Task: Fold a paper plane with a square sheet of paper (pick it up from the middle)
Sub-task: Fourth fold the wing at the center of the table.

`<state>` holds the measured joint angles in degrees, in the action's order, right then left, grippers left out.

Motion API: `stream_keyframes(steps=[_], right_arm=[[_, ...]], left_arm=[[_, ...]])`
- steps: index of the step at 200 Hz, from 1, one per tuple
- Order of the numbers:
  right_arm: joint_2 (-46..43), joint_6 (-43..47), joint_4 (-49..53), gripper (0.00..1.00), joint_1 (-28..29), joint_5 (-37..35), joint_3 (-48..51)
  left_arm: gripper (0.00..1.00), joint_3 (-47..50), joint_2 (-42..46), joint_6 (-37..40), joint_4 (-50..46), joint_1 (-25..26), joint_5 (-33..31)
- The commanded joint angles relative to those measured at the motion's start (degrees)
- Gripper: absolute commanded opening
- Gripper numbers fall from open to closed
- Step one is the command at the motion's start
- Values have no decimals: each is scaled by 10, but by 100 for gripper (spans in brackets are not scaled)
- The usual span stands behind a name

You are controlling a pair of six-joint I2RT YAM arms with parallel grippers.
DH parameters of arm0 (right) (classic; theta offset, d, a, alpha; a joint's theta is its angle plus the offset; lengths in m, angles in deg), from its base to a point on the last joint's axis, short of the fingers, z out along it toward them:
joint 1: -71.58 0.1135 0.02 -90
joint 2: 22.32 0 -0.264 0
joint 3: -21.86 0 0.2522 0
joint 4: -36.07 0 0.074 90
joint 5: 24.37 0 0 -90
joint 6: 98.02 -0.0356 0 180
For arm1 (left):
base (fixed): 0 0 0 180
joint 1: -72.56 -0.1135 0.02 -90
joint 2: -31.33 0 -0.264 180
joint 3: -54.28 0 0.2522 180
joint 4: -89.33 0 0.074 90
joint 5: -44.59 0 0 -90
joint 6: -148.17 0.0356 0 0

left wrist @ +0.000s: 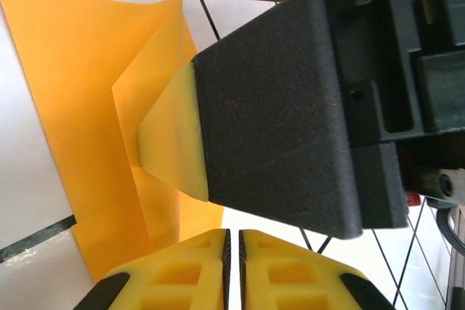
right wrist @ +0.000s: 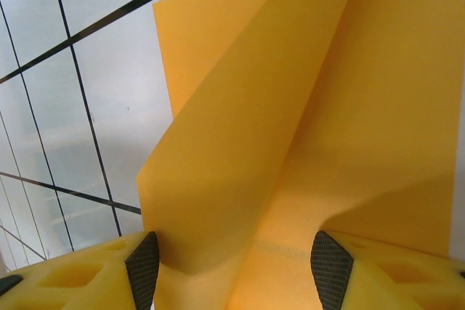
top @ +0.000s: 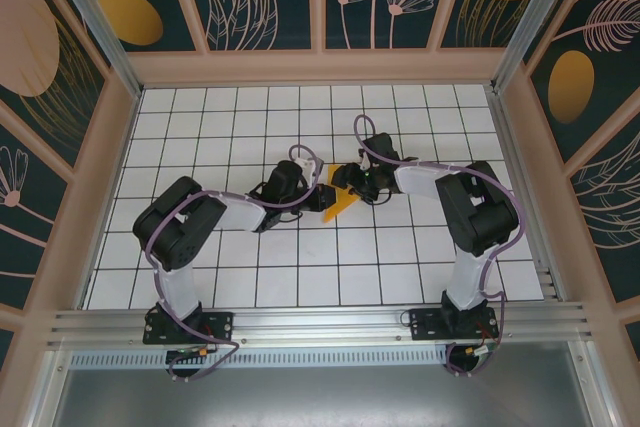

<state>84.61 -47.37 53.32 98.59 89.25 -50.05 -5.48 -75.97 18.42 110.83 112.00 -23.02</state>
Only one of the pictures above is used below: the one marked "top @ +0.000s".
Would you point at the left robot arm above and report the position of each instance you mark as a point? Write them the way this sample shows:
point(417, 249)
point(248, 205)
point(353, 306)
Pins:
point(180, 292)

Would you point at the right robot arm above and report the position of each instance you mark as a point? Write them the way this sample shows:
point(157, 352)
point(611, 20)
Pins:
point(467, 282)

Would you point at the grey metal sheet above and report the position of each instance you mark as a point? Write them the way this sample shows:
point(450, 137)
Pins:
point(320, 397)

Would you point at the small yellow power connector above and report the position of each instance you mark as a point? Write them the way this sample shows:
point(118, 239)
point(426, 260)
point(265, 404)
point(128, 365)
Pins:
point(203, 352)
point(470, 350)

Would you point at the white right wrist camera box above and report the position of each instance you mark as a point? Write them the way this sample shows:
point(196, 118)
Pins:
point(365, 161)

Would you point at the aluminium side rail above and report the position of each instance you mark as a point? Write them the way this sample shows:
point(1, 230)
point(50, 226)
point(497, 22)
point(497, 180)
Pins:
point(510, 147)

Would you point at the aluminium mounting rail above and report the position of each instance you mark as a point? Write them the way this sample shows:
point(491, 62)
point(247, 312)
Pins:
point(320, 327)

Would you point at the wall panel orange oval pink feathers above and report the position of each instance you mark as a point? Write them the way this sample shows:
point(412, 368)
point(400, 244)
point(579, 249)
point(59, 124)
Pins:
point(570, 82)

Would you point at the wall panel orange oval feather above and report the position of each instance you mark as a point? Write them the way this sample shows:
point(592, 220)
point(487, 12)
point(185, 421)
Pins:
point(130, 17)

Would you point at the wall panel pink leaf outlines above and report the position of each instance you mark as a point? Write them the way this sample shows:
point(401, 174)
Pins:
point(610, 207)

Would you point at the wall panel single flower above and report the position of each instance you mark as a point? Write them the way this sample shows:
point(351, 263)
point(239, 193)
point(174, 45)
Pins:
point(20, 227)

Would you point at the wall panel large pink circle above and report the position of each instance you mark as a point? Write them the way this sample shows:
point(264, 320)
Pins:
point(25, 37)

